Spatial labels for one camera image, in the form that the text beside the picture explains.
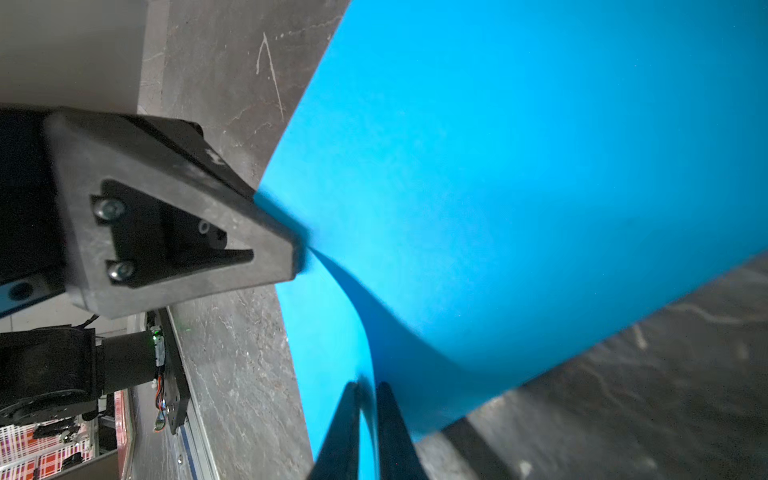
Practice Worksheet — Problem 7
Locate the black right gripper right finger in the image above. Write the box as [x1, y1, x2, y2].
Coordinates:
[376, 382, 428, 480]

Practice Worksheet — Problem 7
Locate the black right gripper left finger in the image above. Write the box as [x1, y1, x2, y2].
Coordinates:
[307, 382, 360, 480]

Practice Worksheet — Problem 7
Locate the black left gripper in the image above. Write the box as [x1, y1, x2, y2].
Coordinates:
[1, 105, 302, 318]

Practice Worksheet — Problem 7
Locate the blue square paper sheet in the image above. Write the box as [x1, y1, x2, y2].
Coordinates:
[256, 1, 767, 450]

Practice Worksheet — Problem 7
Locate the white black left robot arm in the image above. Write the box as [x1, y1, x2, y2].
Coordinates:
[1, 105, 302, 425]

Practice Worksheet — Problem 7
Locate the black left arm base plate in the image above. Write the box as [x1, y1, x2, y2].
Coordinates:
[146, 308, 191, 435]

